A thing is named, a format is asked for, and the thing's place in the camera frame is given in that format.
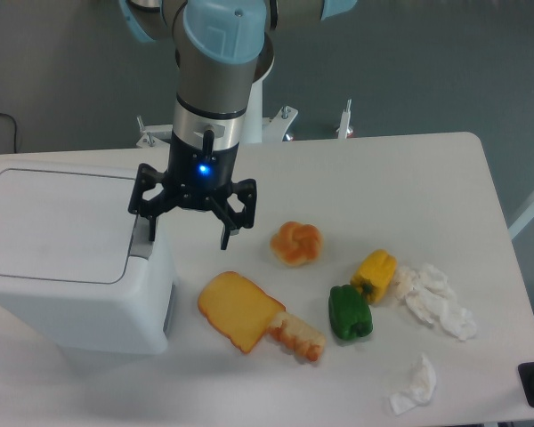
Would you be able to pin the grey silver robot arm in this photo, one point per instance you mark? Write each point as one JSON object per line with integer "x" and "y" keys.
{"x": 219, "y": 46}

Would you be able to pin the small crumpled white tissue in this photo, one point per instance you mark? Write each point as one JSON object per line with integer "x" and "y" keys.
{"x": 420, "y": 389}

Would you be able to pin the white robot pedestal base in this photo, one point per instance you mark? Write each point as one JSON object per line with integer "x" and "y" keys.
{"x": 257, "y": 128}

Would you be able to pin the white push-top trash can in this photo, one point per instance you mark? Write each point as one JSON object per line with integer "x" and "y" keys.
{"x": 75, "y": 265}

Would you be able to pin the large crumpled white tissue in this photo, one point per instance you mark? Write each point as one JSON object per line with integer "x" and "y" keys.
{"x": 429, "y": 297}

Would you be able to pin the orange toast slice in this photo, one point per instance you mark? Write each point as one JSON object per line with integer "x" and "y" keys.
{"x": 238, "y": 309}

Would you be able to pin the crusty bread piece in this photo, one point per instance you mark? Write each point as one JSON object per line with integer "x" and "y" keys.
{"x": 297, "y": 335}

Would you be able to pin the white levelling foot post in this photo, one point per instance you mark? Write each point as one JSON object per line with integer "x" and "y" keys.
{"x": 345, "y": 129}

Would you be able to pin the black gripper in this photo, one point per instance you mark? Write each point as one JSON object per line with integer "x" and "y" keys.
{"x": 192, "y": 175}

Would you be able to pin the green bell pepper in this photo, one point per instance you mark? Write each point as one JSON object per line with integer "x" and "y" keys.
{"x": 349, "y": 314}

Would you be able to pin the yellow bell pepper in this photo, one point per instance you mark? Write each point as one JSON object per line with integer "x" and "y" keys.
{"x": 374, "y": 275}

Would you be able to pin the round knotted bread roll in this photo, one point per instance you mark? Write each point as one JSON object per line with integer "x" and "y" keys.
{"x": 296, "y": 244}

